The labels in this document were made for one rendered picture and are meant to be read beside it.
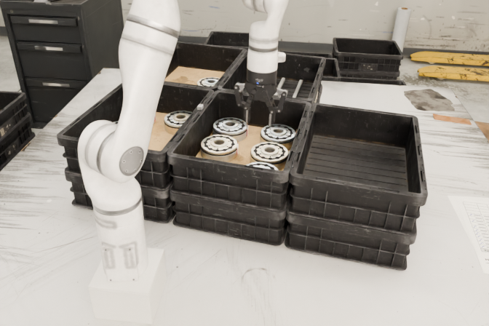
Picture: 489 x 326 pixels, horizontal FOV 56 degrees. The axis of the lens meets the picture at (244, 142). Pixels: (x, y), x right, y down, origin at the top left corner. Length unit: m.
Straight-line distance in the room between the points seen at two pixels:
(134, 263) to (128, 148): 0.26
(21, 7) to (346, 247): 2.18
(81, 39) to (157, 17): 1.93
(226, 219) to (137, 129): 0.45
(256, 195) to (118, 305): 0.38
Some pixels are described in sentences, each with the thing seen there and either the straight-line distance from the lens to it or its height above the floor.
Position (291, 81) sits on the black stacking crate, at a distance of 1.77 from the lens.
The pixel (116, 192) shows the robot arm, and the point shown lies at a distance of 0.88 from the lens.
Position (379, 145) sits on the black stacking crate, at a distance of 1.41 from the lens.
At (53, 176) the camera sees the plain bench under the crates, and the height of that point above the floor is 0.70.
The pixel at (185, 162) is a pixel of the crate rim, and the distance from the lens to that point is 1.10.
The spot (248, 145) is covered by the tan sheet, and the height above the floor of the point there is 0.83.
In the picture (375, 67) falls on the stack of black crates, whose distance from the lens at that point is 2.92.
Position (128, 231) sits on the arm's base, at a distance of 0.92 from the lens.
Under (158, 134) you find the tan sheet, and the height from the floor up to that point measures 0.83.
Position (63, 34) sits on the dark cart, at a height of 0.73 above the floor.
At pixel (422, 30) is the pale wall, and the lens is 4.72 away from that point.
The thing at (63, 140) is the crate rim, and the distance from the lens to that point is 1.24.
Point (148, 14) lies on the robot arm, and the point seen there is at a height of 1.31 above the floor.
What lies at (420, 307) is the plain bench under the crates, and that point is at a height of 0.70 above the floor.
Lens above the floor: 1.52
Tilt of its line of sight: 31 degrees down
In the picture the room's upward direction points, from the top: 1 degrees clockwise
